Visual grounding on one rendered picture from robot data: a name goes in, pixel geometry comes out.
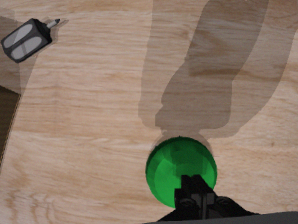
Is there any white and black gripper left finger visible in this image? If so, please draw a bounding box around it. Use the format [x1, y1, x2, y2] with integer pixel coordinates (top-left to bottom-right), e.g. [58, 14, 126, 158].
[156, 175, 201, 222]

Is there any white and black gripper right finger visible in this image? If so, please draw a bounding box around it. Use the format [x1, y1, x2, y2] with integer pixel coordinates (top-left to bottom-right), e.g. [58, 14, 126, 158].
[191, 174, 260, 220]

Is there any green dome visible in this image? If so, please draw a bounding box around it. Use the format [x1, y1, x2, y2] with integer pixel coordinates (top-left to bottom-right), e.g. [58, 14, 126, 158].
[145, 136, 218, 208]

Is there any brown cardboard box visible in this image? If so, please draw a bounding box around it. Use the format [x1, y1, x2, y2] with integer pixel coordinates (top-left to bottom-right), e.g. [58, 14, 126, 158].
[0, 85, 21, 166]

